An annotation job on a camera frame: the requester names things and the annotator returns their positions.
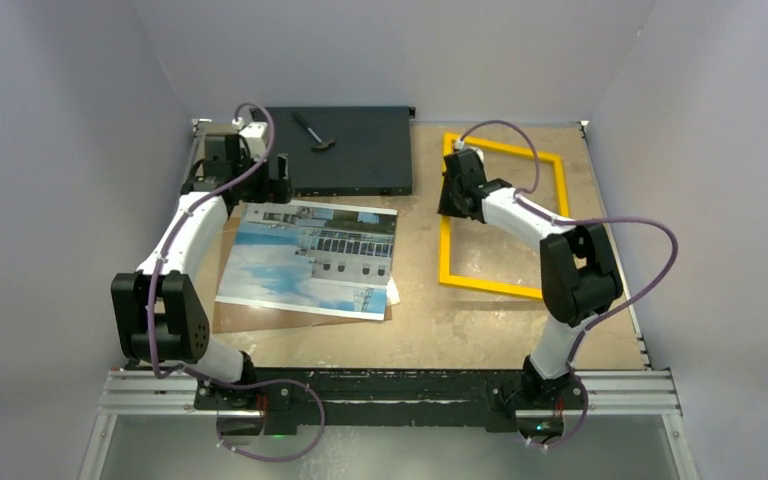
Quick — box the sky building photo print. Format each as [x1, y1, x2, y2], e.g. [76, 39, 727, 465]
[215, 200, 397, 321]

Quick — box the yellow wooden picture frame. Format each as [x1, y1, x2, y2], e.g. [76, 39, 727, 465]
[438, 136, 570, 301]

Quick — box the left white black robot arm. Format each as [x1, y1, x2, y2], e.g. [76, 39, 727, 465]
[111, 122, 293, 409]

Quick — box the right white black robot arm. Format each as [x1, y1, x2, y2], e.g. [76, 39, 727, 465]
[438, 148, 624, 407]

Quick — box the small black hammer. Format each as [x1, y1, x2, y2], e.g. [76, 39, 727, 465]
[291, 111, 336, 152]

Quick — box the black flat box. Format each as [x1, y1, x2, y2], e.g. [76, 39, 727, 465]
[268, 106, 415, 196]

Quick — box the brown cardboard backing board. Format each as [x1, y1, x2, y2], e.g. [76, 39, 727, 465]
[213, 218, 392, 333]

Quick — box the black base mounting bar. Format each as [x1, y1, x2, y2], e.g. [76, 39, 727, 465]
[194, 367, 585, 435]

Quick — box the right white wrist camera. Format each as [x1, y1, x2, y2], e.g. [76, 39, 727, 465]
[453, 138, 485, 162]

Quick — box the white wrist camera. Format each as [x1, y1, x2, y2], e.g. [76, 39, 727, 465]
[453, 138, 485, 162]
[231, 119, 272, 160]

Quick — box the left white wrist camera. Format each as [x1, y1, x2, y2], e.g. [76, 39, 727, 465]
[231, 119, 272, 160]

